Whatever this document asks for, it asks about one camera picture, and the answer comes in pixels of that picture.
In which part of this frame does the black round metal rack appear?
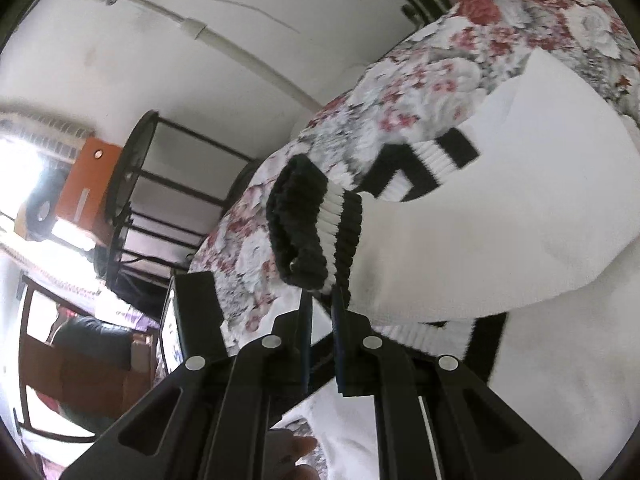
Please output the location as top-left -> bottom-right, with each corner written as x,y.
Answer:
102,110 -> 263,291

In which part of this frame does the wooden chair frame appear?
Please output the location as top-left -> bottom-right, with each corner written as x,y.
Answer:
17,272 -> 156,443

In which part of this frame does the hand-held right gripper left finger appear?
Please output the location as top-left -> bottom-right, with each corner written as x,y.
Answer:
60,290 -> 314,480

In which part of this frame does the white sweater with black stripes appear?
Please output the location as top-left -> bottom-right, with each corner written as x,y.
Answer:
265,47 -> 640,480

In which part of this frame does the person's left hand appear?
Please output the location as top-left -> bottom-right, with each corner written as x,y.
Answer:
264,429 -> 318,480

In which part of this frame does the dark cloth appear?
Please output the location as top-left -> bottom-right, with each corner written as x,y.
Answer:
52,316 -> 133,378

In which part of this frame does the orange box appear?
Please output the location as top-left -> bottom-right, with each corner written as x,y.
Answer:
52,137 -> 125,248

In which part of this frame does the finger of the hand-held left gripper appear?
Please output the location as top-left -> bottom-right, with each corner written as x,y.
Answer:
171,271 -> 228,363

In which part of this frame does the floral bed sheet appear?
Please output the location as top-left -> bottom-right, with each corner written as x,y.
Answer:
187,0 -> 640,480

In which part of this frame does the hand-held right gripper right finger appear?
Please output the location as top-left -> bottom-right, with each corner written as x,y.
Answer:
331,287 -> 585,480

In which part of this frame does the white wall conduit pipe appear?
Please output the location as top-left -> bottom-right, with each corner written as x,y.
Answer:
107,0 -> 323,113

